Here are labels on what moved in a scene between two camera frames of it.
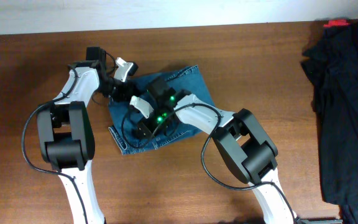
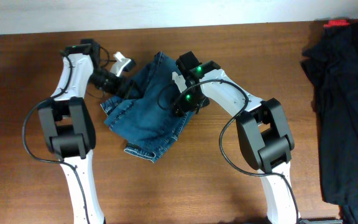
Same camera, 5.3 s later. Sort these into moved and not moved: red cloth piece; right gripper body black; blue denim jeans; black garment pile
Moved: blue denim jeans; right gripper body black
Not moved: black garment pile; red cloth piece
